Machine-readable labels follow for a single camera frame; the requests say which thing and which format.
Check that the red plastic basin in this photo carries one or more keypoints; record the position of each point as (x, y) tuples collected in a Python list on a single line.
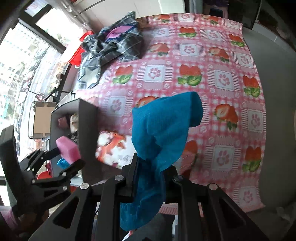
[(76, 58)]

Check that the grey plaid shirt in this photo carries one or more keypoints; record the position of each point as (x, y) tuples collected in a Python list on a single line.
[(99, 51)]

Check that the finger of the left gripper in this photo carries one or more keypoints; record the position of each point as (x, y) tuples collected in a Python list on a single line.
[(46, 154), (55, 190)]

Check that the grey storage box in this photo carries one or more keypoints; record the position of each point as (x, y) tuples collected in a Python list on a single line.
[(85, 135)]

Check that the orange floral tissue pack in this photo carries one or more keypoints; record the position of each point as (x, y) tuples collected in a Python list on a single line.
[(114, 149)]

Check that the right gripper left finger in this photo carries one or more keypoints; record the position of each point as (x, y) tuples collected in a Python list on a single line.
[(92, 212)]

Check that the pink sponge block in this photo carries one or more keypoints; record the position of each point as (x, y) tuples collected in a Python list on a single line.
[(68, 149)]

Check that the purple cloth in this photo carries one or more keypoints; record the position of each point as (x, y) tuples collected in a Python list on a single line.
[(115, 33)]

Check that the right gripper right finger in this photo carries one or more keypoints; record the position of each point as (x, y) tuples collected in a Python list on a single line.
[(207, 212)]

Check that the cardboard box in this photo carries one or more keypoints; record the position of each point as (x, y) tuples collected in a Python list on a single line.
[(42, 118)]

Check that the pink strawberry tablecloth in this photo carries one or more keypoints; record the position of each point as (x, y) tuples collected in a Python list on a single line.
[(205, 54)]

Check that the beige soft ball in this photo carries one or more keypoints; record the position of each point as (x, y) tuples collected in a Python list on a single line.
[(74, 122)]

